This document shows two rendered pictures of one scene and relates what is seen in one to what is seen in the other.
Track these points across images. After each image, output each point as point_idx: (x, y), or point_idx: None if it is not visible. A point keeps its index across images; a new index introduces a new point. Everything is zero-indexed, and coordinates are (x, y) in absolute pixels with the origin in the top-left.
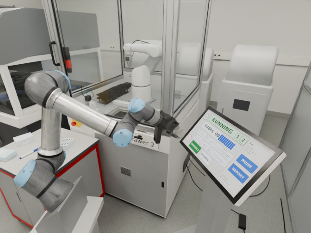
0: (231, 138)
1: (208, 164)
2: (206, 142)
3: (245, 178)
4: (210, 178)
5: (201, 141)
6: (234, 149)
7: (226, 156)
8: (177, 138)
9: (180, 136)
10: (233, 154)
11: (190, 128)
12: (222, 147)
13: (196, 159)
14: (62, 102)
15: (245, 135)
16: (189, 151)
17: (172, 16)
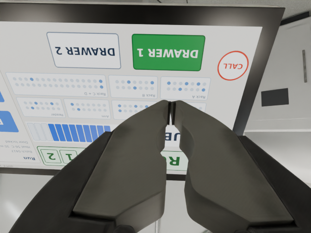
0: (77, 145)
1: (49, 37)
2: (135, 96)
3: None
4: None
5: (159, 88)
6: (43, 131)
7: (37, 102)
8: (133, 115)
9: (170, 111)
10: (31, 119)
11: (250, 99)
12: (71, 116)
13: (111, 14)
14: None
15: (59, 165)
16: (174, 17)
17: None
